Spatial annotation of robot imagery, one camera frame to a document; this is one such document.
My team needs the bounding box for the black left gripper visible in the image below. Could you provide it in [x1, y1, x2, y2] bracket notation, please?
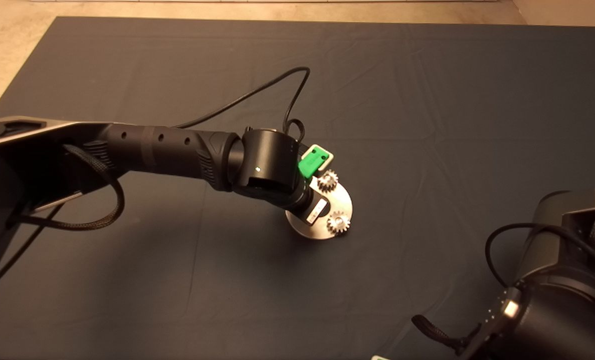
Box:
[297, 189, 330, 226]

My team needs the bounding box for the small steel planetary gear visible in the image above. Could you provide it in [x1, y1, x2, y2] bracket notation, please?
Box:
[326, 211, 352, 236]
[317, 169, 339, 193]

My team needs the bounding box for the round metal carrier plate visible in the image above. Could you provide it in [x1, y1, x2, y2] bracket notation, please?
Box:
[286, 172, 353, 241]

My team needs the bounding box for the dark grey table cloth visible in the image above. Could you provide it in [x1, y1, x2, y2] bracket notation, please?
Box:
[0, 16, 595, 360]

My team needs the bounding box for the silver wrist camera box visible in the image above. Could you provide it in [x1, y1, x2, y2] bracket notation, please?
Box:
[307, 144, 334, 173]

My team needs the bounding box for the black braided sleeve cable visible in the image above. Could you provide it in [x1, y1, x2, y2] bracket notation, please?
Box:
[7, 144, 126, 232]

